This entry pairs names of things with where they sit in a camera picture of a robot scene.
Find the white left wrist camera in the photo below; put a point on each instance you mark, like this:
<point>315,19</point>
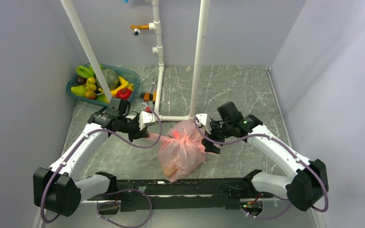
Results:
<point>146,119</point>

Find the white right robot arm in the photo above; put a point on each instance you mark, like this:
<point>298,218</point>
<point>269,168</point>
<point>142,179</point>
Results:
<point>305,183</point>

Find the silver wrench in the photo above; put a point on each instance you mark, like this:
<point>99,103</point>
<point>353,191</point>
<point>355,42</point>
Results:
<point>145,104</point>

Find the dark plum fake fruit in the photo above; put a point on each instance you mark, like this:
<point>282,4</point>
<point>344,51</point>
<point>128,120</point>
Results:
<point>80,80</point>

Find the yellow banana in basket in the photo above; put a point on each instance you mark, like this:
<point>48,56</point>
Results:
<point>123,84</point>

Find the green melon fake fruit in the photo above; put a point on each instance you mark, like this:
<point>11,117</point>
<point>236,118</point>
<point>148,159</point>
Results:
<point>111,78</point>

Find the yellow banana bunch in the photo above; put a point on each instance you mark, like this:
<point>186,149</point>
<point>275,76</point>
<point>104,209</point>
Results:
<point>91,84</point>

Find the white pvc pipe assembly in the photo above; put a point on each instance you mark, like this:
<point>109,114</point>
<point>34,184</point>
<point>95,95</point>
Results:
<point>158,50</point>

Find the white left slanted pole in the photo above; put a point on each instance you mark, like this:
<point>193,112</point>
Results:
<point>81,35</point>

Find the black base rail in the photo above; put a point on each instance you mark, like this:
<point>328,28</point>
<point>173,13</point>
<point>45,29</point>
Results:
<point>227,193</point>

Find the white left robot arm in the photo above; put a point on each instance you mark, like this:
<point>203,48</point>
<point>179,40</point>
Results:
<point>56,188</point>

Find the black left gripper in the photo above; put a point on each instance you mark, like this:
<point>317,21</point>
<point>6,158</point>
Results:
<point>138,134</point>

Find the green banana bunch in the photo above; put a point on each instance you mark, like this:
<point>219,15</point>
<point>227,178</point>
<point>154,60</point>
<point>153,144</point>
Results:
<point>84,72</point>

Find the small orange fake fruit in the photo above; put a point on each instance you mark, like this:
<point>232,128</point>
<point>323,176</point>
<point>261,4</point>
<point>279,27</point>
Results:
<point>90,94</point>

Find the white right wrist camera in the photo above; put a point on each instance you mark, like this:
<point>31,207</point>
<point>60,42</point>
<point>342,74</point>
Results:
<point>203,121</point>

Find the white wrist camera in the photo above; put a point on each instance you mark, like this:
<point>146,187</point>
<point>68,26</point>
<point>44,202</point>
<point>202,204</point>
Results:
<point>203,121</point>
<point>146,119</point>

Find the pink peach-print plastic bag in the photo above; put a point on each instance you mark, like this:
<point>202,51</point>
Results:
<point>182,148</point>

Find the green mango fake fruit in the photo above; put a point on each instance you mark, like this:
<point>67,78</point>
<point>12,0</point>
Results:
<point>79,90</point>

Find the orange faucet valve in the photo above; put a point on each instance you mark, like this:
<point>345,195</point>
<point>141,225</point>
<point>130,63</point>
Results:
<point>138,28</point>

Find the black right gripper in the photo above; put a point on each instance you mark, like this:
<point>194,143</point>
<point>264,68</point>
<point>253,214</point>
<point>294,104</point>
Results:
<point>209,147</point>

